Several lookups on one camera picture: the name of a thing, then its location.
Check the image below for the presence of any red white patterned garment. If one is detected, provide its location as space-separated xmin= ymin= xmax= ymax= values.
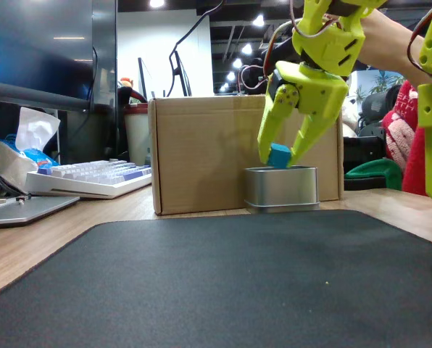
xmin=381 ymin=80 xmax=431 ymax=197

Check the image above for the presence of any silver monitor stand base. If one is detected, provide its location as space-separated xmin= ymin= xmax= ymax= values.
xmin=0 ymin=194 xmax=81 ymax=230

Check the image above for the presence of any black office chair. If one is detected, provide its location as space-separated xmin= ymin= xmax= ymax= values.
xmin=358 ymin=84 xmax=402 ymax=138

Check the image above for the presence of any white purple keyboard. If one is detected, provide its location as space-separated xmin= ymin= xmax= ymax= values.
xmin=24 ymin=158 xmax=154 ymax=200

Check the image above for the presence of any black computer monitor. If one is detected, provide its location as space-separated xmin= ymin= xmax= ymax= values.
xmin=0 ymin=0 xmax=119 ymax=112

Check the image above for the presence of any background monitor on arm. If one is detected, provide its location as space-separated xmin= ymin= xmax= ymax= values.
xmin=167 ymin=49 xmax=194 ymax=98

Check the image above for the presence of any blue cube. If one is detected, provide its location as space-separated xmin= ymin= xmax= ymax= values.
xmin=267 ymin=143 xmax=292 ymax=170

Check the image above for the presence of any green plastic object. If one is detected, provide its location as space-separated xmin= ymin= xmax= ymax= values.
xmin=344 ymin=158 xmax=404 ymax=191

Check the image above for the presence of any brown cardboard box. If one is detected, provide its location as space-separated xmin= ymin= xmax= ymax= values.
xmin=147 ymin=94 xmax=345 ymax=216

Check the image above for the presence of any black box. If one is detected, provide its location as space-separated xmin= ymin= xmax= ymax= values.
xmin=344 ymin=136 xmax=388 ymax=171

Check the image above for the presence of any black desk mat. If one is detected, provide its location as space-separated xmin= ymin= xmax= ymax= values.
xmin=0 ymin=209 xmax=432 ymax=348

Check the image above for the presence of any silver metal tin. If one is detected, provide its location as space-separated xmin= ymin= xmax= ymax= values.
xmin=244 ymin=165 xmax=321 ymax=214

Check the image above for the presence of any person's bare forearm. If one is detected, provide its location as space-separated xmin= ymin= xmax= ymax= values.
xmin=357 ymin=7 xmax=432 ymax=86

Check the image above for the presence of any white bin with red rim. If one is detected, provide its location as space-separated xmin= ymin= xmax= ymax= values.
xmin=123 ymin=102 xmax=152 ymax=167

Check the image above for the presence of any blue tissue pack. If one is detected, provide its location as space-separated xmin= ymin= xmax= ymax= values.
xmin=0 ymin=107 xmax=62 ymax=186

